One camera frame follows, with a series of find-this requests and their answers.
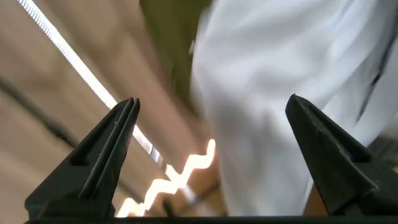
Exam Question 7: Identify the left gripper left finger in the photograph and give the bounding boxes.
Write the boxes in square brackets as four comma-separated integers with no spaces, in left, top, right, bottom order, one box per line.
[24,97,141,220]

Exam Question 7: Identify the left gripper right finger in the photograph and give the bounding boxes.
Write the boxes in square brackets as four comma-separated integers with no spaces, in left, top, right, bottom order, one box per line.
[285,93,398,217]

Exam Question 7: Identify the pale grey shorts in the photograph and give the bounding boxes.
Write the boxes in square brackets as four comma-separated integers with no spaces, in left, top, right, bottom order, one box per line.
[189,0,398,217]

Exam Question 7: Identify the green long-sleeved shirt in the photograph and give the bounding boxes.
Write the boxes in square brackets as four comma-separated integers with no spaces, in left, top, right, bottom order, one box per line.
[139,0,215,116]

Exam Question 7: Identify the black clothes rack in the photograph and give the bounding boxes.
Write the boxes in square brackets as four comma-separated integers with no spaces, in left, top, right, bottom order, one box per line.
[0,76,224,218]

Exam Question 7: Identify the beige curtain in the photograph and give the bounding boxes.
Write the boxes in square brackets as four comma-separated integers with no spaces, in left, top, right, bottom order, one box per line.
[0,0,220,218]

